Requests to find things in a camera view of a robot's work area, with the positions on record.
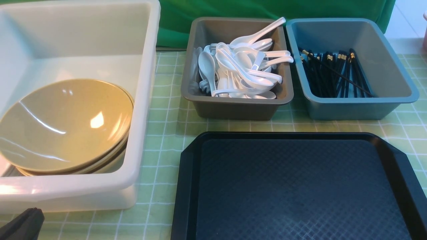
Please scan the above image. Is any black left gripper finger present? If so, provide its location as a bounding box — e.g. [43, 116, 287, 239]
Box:
[0, 208, 45, 240]

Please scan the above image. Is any tan noodle bowl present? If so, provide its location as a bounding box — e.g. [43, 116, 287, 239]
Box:
[1, 79, 134, 173]

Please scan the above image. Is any tan bowl in tub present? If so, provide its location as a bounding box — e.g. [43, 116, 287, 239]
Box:
[15, 131, 129, 176]

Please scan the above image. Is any green checkered tablecloth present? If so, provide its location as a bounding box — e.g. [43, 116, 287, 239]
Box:
[0, 50, 427, 240]

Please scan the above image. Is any large white plastic tub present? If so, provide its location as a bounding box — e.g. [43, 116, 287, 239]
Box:
[1, 0, 160, 214]

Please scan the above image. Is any black plastic serving tray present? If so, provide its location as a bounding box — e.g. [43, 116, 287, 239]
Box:
[170, 132, 427, 240]

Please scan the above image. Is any green backdrop cloth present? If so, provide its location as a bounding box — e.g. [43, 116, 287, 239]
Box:
[157, 0, 395, 48]

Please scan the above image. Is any grey plastic spoon bin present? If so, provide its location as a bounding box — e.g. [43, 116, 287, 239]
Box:
[180, 17, 294, 121]

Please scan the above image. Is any pile of white spoons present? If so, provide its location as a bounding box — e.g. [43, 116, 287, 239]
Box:
[198, 38, 294, 99]

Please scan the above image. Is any white spoon sticking out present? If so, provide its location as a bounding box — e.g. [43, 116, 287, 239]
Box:
[230, 17, 286, 47]

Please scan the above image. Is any pile of black chopsticks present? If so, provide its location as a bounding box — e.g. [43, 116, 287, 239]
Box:
[298, 47, 375, 98]

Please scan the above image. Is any blue plastic chopstick bin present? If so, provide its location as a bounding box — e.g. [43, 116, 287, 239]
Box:
[286, 18, 419, 120]

